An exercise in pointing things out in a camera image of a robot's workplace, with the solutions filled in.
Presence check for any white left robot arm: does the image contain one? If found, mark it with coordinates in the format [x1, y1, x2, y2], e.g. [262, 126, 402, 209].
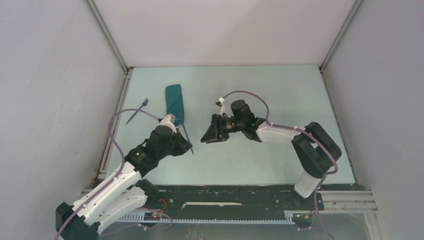
[55, 114, 192, 240]

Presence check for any aluminium left side rail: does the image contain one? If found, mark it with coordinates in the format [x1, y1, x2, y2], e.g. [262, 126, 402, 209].
[89, 67, 134, 188]

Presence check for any aluminium front frame rail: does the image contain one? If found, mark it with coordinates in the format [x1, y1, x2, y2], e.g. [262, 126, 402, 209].
[79, 189, 379, 213]

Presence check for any aluminium left corner post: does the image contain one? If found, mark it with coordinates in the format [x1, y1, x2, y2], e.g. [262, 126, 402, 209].
[84, 0, 130, 75]

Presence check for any white slotted cable duct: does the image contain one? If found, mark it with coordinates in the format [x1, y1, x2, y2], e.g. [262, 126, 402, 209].
[116, 211, 295, 225]

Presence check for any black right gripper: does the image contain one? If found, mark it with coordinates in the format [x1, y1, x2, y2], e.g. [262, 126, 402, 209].
[200, 113, 245, 144]

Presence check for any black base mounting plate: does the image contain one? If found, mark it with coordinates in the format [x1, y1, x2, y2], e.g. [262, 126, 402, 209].
[145, 185, 324, 222]

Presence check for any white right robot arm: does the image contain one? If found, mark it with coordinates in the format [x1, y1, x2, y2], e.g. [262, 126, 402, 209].
[200, 98, 342, 209]

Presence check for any aluminium corner post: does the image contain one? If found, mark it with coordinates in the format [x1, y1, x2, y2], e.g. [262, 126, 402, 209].
[319, 0, 365, 73]
[84, 0, 130, 75]

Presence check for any aluminium right corner post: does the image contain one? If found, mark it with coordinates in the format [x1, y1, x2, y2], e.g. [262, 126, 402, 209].
[319, 0, 365, 73]

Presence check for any teal cloth napkin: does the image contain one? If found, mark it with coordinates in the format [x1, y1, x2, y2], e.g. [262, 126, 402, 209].
[165, 84, 185, 127]

